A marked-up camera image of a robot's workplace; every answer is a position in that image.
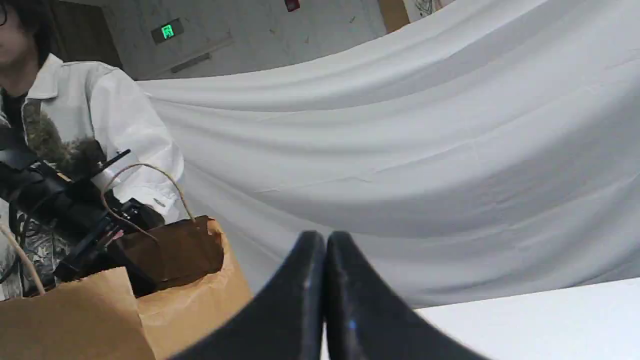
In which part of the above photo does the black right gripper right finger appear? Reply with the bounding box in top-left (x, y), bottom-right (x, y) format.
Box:
top-left (326, 231), bottom-right (483, 360)

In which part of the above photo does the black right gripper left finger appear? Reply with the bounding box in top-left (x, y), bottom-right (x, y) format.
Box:
top-left (174, 231), bottom-right (326, 360)

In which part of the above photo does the brown paper bag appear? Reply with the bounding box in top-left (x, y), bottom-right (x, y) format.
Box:
top-left (0, 163), bottom-right (254, 360)

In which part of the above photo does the white backdrop cloth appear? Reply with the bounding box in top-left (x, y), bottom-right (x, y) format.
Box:
top-left (141, 0), bottom-right (640, 307)

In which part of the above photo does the green exit sign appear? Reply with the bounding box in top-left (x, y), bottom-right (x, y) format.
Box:
top-left (150, 18), bottom-right (185, 45)

